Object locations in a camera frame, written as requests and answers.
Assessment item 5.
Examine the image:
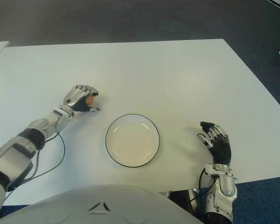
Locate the right robot hand black palm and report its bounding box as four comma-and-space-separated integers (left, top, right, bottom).
196, 121, 231, 166

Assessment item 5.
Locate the grey-white robot torso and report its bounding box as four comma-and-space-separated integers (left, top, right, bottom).
0, 184, 203, 224

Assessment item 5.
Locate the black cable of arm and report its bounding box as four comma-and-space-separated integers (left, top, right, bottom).
4, 132, 66, 192
190, 168, 216, 202

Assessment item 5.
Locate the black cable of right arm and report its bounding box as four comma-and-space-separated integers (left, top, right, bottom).
190, 168, 216, 202

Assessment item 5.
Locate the small reddish apple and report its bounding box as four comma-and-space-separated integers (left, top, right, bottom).
84, 93, 95, 105

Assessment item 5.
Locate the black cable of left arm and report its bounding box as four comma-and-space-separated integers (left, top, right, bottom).
4, 132, 66, 192

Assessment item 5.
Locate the left robot hand silver back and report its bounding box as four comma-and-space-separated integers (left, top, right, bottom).
64, 84, 101, 113

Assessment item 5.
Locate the white plate black rim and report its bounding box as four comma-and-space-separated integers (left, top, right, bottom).
105, 113, 161, 168

